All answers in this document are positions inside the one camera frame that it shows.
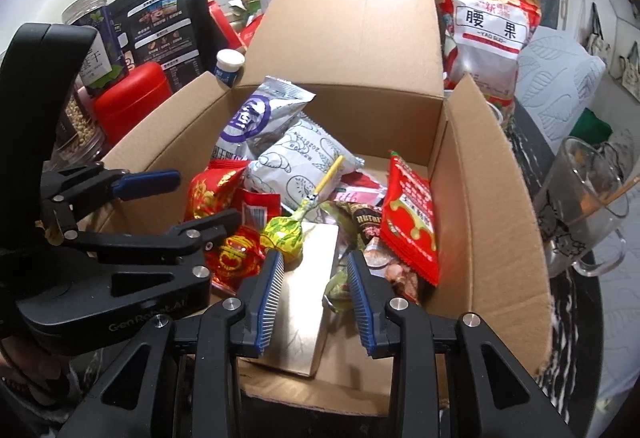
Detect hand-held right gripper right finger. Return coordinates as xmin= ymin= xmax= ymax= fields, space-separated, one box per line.
xmin=346 ymin=249 xmax=576 ymax=438

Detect clear meat snack packet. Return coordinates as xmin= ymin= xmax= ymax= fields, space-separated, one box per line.
xmin=365 ymin=238 xmax=422 ymax=305

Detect white tote bag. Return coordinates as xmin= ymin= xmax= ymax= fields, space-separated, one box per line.
xmin=612 ymin=50 xmax=640 ymax=89
xmin=585 ymin=3 xmax=613 ymax=59

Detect red white nut bag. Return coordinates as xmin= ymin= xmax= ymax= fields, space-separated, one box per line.
xmin=432 ymin=0 xmax=543 ymax=119

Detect glass mug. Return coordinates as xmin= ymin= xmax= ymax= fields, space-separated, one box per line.
xmin=532 ymin=135 xmax=632 ymax=279

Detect person's left hand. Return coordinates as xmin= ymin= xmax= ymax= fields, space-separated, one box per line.
xmin=0 ymin=342 xmax=56 ymax=400

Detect pink snack packet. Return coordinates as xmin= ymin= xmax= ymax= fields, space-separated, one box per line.
xmin=340 ymin=173 xmax=388 ymax=207

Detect green bag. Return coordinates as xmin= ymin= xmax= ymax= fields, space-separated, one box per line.
xmin=570 ymin=110 xmax=613 ymax=144

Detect red canister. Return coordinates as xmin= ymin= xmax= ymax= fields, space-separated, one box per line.
xmin=94 ymin=63 xmax=173 ymax=149

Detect dark brown snack packet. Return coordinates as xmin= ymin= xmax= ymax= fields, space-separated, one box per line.
xmin=345 ymin=200 xmax=386 ymax=245

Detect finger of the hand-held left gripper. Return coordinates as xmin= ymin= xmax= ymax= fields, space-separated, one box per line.
xmin=40 ymin=162 xmax=183 ymax=220
xmin=64 ymin=208 xmax=244 ymax=300

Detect gold cardboard box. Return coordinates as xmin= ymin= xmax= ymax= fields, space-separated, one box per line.
xmin=262 ymin=223 xmax=341 ymax=378

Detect yellow green lollipop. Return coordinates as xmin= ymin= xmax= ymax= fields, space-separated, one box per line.
xmin=260 ymin=154 xmax=346 ymax=265

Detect red yellow ring-print packet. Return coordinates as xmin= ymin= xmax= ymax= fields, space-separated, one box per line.
xmin=207 ymin=228 xmax=267 ymax=296

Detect chair with grey leaf cover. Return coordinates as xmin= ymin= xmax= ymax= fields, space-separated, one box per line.
xmin=515 ymin=25 xmax=608 ymax=154

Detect small white blue-label bottle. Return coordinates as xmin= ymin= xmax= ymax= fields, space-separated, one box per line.
xmin=214 ymin=49 xmax=246 ymax=89

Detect red gift packet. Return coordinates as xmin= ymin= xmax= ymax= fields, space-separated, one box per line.
xmin=207 ymin=0 xmax=266 ymax=51

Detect black printed pouch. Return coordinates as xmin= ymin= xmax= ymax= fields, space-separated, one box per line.
xmin=107 ymin=0 xmax=208 ymax=89

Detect red crown-print snack packet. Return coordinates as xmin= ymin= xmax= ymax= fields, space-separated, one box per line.
xmin=380 ymin=150 xmax=441 ymax=286

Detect green snack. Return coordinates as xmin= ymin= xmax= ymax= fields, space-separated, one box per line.
xmin=320 ymin=203 xmax=367 ymax=315

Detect brown label jar pale grains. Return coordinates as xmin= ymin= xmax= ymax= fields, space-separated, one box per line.
xmin=52 ymin=85 xmax=108 ymax=166

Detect white printed bread packet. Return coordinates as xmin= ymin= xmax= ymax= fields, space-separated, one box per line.
xmin=247 ymin=115 xmax=365 ymax=215

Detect red yellow-print snack packet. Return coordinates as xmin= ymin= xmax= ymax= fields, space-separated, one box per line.
xmin=240 ymin=188 xmax=284 ymax=244

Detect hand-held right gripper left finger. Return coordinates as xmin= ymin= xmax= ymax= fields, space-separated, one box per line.
xmin=56 ymin=249 xmax=286 ymax=438

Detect silver purple snack packet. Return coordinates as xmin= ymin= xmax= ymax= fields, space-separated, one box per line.
xmin=212 ymin=75 xmax=317 ymax=164

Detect thin stirring stick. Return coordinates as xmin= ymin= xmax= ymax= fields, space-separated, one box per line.
xmin=597 ymin=178 xmax=640 ymax=210

